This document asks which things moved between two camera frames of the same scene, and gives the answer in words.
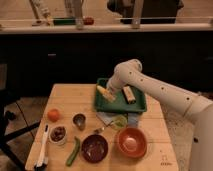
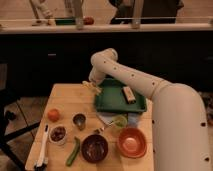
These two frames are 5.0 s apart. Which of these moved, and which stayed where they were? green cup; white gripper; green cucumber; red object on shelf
Moved: white gripper
Stayed: green cucumber; red object on shelf; green cup
